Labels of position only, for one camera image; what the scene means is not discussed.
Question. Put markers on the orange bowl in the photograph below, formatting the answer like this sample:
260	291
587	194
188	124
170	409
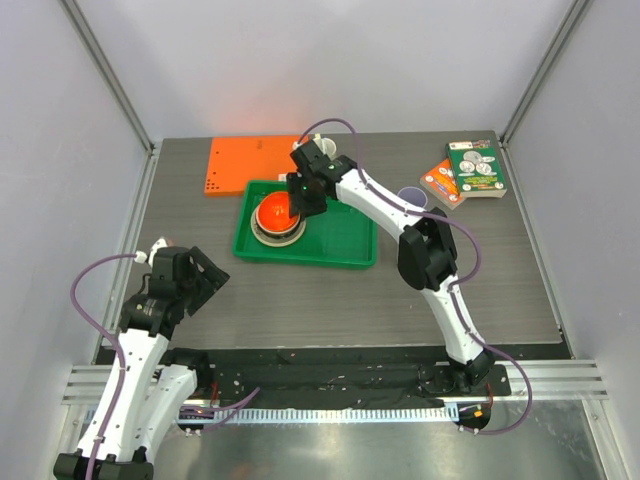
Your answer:
273	214

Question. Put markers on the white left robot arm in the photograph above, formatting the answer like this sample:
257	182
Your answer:
149	381

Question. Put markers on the cream plate with black mark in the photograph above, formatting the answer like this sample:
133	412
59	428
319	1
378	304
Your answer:
278	246

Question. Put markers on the green plastic bin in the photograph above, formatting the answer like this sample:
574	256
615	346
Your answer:
342	237

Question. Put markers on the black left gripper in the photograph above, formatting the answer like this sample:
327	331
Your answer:
211	279

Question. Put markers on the dark brown bowl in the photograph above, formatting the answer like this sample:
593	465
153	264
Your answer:
289	236

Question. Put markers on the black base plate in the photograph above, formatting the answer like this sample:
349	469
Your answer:
337	378

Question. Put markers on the orange notebook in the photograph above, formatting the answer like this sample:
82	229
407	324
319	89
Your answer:
235	161

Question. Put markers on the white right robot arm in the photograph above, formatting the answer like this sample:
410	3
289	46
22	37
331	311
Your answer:
426	250

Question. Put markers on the orange small book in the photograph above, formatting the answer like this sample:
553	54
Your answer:
440	181

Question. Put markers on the lavender cup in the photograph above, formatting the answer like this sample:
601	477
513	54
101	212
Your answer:
414	196

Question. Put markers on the olive green mug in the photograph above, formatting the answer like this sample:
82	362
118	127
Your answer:
328	147

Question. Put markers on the green coin book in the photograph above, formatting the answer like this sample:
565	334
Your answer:
476	169

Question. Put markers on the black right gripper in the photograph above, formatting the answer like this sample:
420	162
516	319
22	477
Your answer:
304	195

